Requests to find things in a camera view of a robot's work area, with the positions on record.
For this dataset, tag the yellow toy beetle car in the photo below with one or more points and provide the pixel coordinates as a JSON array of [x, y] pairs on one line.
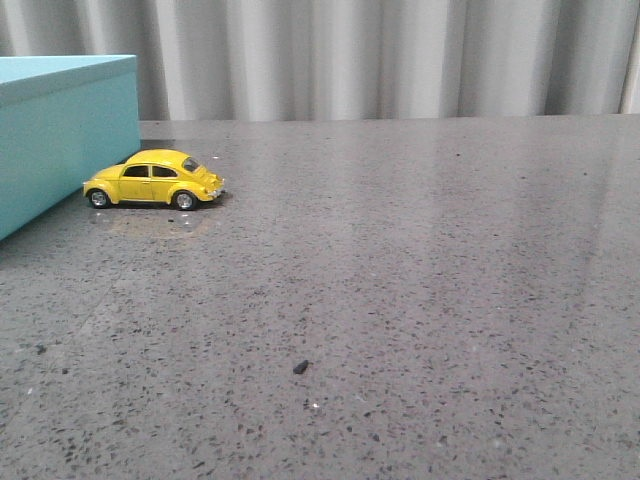
[[160, 176]]

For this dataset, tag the light blue box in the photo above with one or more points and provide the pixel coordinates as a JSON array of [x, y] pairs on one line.
[[62, 119]]

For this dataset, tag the small black debris chip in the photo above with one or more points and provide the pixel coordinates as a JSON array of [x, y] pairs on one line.
[[301, 367]]

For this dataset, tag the grey pleated curtain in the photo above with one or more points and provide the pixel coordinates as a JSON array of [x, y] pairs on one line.
[[338, 60]]

